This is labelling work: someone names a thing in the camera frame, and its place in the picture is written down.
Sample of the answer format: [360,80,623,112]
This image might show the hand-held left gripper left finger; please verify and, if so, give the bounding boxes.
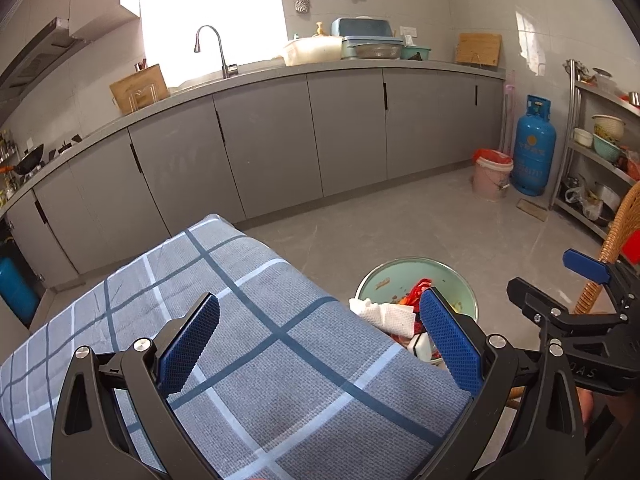
[51,292,226,480]

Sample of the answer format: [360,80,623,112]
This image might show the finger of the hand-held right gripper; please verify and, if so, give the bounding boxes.
[562,249,640,321]
[507,277,631,341]

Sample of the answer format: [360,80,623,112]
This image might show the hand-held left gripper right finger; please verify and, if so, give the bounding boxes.
[419,287,586,480]

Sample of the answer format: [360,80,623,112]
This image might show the red plastic bag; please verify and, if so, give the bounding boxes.
[397,278,435,307]

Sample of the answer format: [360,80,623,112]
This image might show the pale green basin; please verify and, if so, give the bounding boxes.
[355,257,478,361]

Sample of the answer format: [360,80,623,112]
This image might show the wicker chair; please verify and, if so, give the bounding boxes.
[575,195,640,316]

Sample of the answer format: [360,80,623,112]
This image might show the white paper towel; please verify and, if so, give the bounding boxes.
[349,298,417,337]

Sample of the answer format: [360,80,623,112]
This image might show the blue checked tablecloth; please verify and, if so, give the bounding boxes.
[0,214,473,480]

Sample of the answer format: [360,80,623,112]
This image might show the green bowl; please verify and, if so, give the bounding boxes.
[593,134,623,163]

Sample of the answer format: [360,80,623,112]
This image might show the blue gas cylinder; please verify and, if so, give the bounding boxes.
[0,255,41,328]
[511,94,557,197]

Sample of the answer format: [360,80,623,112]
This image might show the pink bucket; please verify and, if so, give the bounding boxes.
[472,149,514,202]

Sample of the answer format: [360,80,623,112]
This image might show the cream patterned bowl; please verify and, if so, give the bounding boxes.
[592,115,626,141]

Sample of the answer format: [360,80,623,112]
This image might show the metal shelf rack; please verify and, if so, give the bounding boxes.
[550,60,640,246]

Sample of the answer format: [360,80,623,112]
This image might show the grey kitchen cabinets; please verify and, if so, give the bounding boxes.
[0,57,507,291]

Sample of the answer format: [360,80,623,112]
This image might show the wooden cutting board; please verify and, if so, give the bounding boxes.
[109,64,171,116]
[456,33,502,67]

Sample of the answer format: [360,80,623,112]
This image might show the black wok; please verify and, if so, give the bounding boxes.
[0,144,45,177]

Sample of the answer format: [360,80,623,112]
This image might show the spice rack with bottles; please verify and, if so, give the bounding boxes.
[0,127,18,206]

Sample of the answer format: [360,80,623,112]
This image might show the metal bowl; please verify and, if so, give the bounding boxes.
[352,42,403,59]

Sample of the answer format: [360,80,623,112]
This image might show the metal gooseneck faucet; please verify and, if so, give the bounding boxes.
[194,25,239,80]

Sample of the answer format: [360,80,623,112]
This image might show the blue dish rack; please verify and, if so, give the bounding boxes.
[331,17,405,61]

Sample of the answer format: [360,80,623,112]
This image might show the white plastic tub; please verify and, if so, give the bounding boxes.
[283,36,344,67]

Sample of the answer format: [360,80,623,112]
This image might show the grey range hood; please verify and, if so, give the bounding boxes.
[0,17,93,106]

